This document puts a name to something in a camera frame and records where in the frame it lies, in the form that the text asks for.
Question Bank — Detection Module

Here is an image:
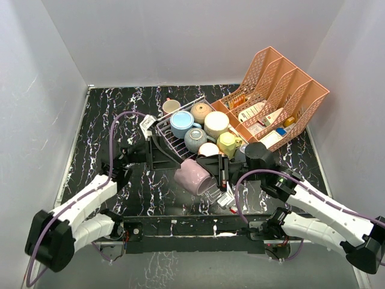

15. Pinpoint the purple mug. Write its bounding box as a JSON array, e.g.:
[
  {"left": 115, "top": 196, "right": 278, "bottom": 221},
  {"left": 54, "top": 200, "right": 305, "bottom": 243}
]
[{"left": 174, "top": 159, "right": 213, "bottom": 196}]

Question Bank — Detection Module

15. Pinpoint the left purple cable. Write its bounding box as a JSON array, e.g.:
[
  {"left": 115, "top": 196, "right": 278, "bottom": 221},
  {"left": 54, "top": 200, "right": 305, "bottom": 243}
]
[{"left": 25, "top": 111, "right": 148, "bottom": 288}]

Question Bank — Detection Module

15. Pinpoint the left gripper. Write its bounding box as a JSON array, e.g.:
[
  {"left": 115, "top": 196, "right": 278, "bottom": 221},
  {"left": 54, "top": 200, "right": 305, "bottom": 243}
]
[{"left": 121, "top": 135, "right": 186, "bottom": 171}]

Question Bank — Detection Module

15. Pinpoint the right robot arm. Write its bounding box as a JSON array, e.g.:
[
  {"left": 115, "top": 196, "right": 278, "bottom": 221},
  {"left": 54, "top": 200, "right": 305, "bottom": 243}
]
[{"left": 196, "top": 142, "right": 384, "bottom": 275}]

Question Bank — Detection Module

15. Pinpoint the peach desk organizer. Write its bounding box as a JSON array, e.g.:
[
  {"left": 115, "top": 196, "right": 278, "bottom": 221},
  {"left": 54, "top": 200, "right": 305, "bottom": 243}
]
[{"left": 212, "top": 46, "right": 329, "bottom": 151}]

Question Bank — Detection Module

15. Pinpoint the purple cable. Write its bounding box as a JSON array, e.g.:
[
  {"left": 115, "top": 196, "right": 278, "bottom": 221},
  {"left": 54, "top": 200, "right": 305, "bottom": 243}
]
[
  {"left": 234, "top": 168, "right": 385, "bottom": 261},
  {"left": 25, "top": 111, "right": 148, "bottom": 288}
]

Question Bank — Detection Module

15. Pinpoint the small grey-blue cup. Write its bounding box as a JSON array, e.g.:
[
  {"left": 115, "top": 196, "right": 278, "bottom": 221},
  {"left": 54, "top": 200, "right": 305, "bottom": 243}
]
[{"left": 234, "top": 144, "right": 247, "bottom": 163}]

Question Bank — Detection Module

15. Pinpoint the black front rail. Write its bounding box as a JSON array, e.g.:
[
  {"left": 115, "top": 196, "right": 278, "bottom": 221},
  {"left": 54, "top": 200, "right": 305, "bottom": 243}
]
[{"left": 99, "top": 213, "right": 304, "bottom": 255}]

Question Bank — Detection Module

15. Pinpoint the yellow-green mug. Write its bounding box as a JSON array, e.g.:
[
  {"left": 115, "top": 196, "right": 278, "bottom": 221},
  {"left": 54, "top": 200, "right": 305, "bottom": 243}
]
[{"left": 217, "top": 132, "right": 242, "bottom": 159}]

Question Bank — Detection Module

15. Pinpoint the white wire dish rack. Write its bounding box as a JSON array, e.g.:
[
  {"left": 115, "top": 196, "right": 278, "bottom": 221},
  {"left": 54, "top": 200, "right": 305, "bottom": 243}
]
[{"left": 155, "top": 96, "right": 235, "bottom": 205}]

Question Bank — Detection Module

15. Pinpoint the grey mug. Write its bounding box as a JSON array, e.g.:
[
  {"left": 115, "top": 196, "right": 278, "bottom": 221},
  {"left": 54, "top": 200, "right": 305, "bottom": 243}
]
[{"left": 184, "top": 128, "right": 216, "bottom": 154}]

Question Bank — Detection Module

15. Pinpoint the beige round mug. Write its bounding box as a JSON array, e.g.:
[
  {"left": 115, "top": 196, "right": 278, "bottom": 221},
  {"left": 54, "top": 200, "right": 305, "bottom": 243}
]
[{"left": 190, "top": 102, "right": 212, "bottom": 125}]

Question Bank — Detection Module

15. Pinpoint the pink mug white inside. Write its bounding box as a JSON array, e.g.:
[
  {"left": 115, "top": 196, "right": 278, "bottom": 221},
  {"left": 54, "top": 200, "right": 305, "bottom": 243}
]
[{"left": 162, "top": 99, "right": 180, "bottom": 115}]

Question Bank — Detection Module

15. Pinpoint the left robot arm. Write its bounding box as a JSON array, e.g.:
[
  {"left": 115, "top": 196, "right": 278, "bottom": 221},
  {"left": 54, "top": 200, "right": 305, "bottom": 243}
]
[{"left": 25, "top": 135, "right": 182, "bottom": 272}]

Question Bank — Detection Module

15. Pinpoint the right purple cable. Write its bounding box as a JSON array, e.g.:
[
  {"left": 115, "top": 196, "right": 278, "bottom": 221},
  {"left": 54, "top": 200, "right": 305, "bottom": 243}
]
[{"left": 234, "top": 168, "right": 385, "bottom": 261}]

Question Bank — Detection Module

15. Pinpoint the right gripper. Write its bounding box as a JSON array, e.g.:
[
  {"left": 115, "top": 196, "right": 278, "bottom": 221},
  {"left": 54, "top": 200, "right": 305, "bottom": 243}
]
[{"left": 196, "top": 154, "right": 263, "bottom": 191}]

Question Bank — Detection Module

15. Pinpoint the light blue mug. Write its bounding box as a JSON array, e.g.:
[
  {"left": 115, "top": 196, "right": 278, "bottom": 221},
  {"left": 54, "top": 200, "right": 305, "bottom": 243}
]
[{"left": 170, "top": 111, "right": 202, "bottom": 139}]

